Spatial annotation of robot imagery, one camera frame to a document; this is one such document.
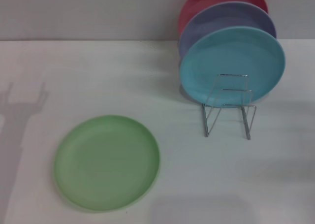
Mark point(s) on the green round plate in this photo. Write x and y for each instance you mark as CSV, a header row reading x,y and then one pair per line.
x,y
105,165

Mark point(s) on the purple round plate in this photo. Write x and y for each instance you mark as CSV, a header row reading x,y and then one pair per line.
x,y
229,19

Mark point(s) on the teal blue round plate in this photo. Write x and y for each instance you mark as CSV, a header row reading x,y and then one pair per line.
x,y
233,59

